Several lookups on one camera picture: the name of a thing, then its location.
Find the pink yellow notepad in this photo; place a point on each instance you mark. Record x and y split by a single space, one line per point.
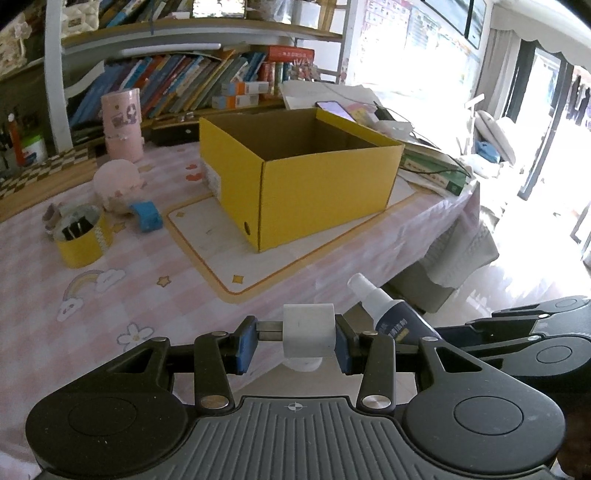
362 113

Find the beige desk mat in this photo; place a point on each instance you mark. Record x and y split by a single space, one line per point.
217 258

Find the black picture frame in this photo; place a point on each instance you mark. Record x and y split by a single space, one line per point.
461 14

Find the clear plastic box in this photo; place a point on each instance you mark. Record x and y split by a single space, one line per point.
392 129

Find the white knitted cloth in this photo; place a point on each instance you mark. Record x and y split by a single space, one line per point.
466 254

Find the dark blue spray bottle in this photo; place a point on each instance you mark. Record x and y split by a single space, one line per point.
392 314

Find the black clip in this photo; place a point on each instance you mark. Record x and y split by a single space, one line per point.
74 230

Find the yellow cardboard box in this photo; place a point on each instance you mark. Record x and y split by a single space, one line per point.
318 194

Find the stack of green books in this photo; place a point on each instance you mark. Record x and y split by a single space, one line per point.
434 168

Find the orange white small carton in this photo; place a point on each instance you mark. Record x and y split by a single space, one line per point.
235 101
247 87

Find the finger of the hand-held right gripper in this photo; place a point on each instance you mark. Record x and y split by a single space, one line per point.
545 316
489 341

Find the red book box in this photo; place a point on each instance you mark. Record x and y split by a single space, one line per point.
291 55

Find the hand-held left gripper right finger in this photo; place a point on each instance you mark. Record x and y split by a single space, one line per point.
344 348

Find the white wooden bookshelf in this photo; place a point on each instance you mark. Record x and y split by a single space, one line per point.
53 69

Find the white jar green lid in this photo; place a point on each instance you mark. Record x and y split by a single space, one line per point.
34 152

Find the floral backpack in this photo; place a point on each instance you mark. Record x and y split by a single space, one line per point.
11 46

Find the row of books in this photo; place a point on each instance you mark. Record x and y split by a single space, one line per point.
134 11
184 83

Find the dark brown radio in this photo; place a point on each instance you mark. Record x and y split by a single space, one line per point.
175 135

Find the wall poster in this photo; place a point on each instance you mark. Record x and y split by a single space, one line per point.
415 27

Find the small blue object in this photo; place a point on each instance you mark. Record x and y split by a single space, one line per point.
488 151

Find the black smartphone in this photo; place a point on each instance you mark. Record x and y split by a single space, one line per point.
336 110

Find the pink plush toy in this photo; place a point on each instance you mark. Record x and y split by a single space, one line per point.
115 180

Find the yellow round tin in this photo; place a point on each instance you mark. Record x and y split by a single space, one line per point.
85 251

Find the pink cylinder container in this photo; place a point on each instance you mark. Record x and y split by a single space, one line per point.
121 134

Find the white chair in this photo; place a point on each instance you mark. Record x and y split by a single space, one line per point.
496 134

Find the blue toy block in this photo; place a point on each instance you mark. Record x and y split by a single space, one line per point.
147 217

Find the white tape roll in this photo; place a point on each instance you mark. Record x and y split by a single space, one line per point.
307 330

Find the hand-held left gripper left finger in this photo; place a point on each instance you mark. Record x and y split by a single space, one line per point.
245 346

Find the pink checked desktop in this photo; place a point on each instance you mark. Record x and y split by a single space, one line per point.
138 286

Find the wooden chessboard box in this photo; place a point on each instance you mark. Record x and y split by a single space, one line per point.
51 168

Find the stack of white papers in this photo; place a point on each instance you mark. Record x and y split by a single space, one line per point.
304 94

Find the glass balcony door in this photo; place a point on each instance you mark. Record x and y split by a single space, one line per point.
526 175

